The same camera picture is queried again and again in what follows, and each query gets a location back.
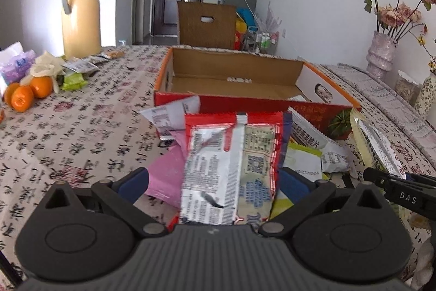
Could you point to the white printed snack packet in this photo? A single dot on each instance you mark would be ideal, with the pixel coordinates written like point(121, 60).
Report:
point(80, 66)

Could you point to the red orange cardboard box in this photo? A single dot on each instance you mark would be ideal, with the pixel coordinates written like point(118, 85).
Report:
point(238, 79)

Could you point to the purple tissue pack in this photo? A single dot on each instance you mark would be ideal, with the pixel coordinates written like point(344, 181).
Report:
point(15, 67)

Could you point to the yellow and red bag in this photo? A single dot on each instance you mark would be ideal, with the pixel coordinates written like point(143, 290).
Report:
point(239, 35)

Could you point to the pink crown print snack packet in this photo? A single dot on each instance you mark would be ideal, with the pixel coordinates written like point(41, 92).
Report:
point(167, 175)

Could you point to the speckled vase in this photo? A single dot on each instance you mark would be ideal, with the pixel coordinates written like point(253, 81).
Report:
point(427, 96)

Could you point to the small grey snack packet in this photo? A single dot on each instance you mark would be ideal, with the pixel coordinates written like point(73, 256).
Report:
point(97, 59)

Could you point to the white black lettered snack packet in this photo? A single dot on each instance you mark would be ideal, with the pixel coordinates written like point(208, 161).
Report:
point(306, 130)

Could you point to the small brown snack packet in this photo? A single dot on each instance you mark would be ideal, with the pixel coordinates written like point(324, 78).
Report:
point(114, 54)

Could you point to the cream rubber glove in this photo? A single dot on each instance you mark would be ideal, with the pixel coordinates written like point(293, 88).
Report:
point(44, 64)

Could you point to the light green snack packet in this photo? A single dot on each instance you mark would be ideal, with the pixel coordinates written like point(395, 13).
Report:
point(73, 82)

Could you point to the yellow thermos jug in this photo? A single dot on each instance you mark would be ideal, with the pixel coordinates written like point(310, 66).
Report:
point(81, 21)

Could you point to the blue plastic item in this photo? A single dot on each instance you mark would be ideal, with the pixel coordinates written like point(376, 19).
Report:
point(245, 15)

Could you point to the white grey snack packet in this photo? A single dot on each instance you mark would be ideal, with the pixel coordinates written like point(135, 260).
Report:
point(170, 113)

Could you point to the glass jar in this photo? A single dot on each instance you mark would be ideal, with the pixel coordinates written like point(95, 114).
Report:
point(407, 88)

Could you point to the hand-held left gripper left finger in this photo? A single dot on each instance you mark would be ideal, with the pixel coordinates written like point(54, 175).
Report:
point(134, 182)

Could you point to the yellow-green snack packet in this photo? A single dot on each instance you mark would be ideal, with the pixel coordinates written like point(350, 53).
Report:
point(299, 161)

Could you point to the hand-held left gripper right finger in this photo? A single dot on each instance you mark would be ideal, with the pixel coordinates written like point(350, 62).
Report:
point(293, 183)

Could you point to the small crumpled white packet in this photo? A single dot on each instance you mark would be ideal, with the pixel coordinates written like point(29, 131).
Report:
point(335, 158)

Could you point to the red and silver snack packet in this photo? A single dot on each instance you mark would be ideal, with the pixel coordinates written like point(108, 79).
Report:
point(218, 175)

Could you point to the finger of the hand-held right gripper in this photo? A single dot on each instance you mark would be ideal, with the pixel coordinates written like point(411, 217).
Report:
point(425, 181)
point(402, 197)

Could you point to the yellow edged silver snack packet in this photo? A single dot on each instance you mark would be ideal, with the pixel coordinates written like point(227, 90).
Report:
point(373, 144)

